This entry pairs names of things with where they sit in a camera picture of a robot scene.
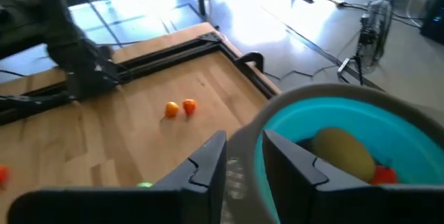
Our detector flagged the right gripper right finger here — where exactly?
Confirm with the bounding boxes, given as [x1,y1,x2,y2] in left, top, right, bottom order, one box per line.
[262,129,444,224]

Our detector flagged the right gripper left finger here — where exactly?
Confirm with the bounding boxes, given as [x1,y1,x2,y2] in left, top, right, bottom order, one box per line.
[6,129,229,224]

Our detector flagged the olive-brown whole kiwi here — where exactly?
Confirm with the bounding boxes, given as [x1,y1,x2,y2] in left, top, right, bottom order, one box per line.
[309,126,377,184]

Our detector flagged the small red-orange stemmed fruit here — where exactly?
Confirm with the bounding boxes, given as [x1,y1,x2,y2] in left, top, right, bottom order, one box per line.
[369,164,399,186]

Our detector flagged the blue collapsible bowl grey rim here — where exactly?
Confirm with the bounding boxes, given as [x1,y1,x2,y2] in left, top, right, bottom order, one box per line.
[221,82,444,224]

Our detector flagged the black floor fan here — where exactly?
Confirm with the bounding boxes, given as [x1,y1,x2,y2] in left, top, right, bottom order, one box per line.
[336,0,395,86]

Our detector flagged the black computer case blue light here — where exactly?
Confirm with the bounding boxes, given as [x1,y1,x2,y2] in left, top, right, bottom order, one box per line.
[419,0,444,44]

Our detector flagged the black table frame rails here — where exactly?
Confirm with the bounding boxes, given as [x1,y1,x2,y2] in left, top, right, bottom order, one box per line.
[0,31,282,126]

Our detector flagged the black frame handle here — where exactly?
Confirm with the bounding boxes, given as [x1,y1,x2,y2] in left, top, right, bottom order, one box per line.
[234,51,265,74]

